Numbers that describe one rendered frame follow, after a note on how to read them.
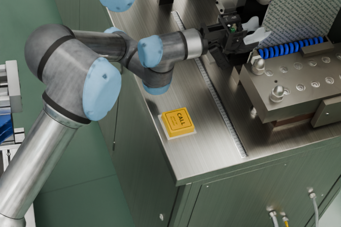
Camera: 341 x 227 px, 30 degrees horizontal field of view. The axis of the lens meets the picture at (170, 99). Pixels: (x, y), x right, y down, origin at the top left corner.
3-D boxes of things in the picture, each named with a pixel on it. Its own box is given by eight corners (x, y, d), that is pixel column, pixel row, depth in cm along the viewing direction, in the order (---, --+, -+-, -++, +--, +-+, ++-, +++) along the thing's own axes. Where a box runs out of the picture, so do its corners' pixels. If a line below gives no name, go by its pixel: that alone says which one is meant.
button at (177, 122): (160, 117, 173) (161, 112, 171) (184, 111, 175) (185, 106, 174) (169, 138, 170) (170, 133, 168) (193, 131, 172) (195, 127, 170)
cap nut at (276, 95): (267, 92, 166) (271, 82, 163) (279, 89, 167) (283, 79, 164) (272, 104, 164) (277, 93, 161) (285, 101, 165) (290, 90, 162)
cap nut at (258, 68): (248, 66, 171) (252, 55, 167) (260, 63, 172) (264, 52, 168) (254, 76, 169) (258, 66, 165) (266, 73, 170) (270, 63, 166)
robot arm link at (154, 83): (144, 63, 177) (148, 37, 168) (176, 85, 173) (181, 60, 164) (126, 79, 172) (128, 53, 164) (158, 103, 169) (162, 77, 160)
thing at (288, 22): (252, 51, 176) (268, 4, 161) (325, 35, 183) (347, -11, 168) (252, 52, 175) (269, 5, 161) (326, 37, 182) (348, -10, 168)
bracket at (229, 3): (201, 52, 189) (220, -24, 164) (220, 48, 191) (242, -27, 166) (207, 65, 186) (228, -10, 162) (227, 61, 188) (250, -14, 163)
